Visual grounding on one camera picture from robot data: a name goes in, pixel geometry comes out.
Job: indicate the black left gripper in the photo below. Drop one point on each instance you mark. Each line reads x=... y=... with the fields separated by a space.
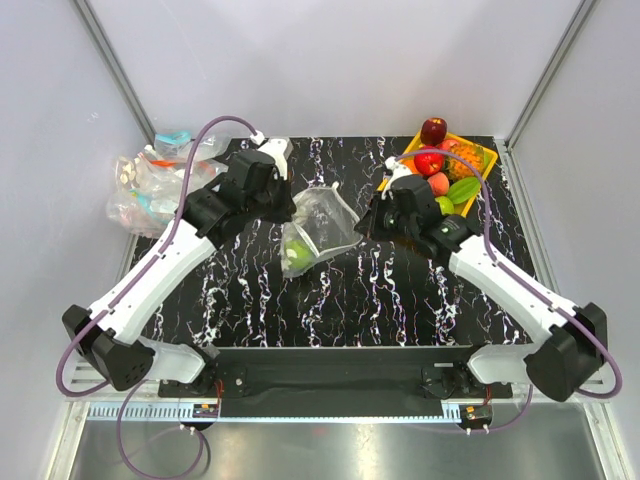
x=288 y=209

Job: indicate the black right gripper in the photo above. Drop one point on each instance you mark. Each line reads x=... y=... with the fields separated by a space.
x=369 y=225

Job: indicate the bright red apple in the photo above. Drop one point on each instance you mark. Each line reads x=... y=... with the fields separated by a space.
x=429 y=163

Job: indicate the clear zip top bag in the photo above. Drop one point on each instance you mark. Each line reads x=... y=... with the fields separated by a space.
x=324 y=221

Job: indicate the wrinkled green round fruit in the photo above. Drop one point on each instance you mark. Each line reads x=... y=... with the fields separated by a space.
x=297 y=255

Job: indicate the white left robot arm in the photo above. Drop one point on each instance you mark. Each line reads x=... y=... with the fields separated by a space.
x=107 y=334

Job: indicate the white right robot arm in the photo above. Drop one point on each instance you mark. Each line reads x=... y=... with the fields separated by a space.
x=567 y=341

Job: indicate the pile of clear zip bags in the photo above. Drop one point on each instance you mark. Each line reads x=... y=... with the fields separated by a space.
x=148 y=186

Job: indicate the smooth green apple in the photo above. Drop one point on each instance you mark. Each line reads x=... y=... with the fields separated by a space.
x=446 y=205

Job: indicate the pink peach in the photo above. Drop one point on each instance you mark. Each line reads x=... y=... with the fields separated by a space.
x=439 y=184

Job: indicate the yellow plastic fruit tray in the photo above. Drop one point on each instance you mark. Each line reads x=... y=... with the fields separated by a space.
x=416 y=147

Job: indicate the green star fruit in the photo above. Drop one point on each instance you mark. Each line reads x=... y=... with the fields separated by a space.
x=463 y=190

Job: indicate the orange pineapple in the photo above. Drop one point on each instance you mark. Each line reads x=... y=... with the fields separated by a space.
x=472 y=154

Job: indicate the dark red apple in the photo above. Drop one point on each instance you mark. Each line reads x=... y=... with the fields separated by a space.
x=433 y=131

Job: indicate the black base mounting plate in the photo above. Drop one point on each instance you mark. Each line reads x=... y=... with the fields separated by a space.
x=435 y=372

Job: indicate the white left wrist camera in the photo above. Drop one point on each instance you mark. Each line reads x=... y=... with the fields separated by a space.
x=279 y=148

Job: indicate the aluminium frame rail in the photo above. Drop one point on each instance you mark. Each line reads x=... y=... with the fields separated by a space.
x=232 y=402

